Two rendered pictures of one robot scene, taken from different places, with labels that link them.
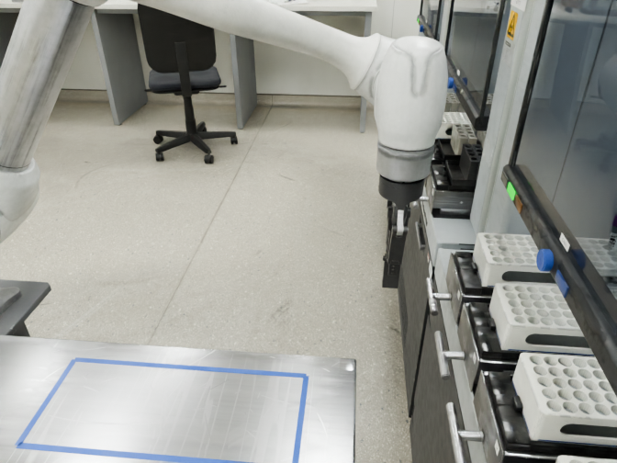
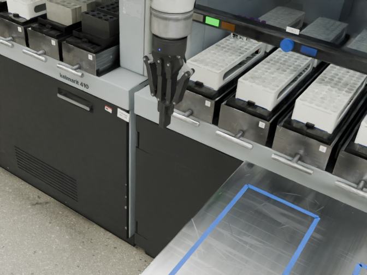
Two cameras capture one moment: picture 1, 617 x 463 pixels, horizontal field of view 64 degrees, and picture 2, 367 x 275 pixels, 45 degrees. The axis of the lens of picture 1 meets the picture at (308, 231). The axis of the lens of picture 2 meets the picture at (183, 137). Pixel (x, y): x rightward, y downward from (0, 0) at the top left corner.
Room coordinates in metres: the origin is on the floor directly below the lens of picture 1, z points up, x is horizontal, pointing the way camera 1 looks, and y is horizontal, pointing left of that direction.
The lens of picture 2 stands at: (0.32, 0.65, 1.37)
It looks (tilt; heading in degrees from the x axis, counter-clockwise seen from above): 35 degrees down; 295
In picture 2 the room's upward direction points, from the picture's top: 5 degrees clockwise
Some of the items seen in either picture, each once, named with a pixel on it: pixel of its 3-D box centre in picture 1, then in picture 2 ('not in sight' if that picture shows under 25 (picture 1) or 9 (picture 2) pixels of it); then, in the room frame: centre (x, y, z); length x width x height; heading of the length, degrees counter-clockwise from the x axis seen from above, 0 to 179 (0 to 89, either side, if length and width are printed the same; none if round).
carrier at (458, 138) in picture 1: (458, 141); (61, 13); (1.28, -0.42, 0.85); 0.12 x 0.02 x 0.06; 175
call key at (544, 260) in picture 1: (544, 260); (286, 45); (0.53, -0.31, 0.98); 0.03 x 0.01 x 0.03; 174
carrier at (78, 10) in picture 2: (467, 141); (66, 11); (1.27, -0.44, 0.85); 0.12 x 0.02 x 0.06; 174
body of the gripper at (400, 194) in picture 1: (399, 197); (169, 52); (0.75, -0.16, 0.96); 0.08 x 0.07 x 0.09; 174
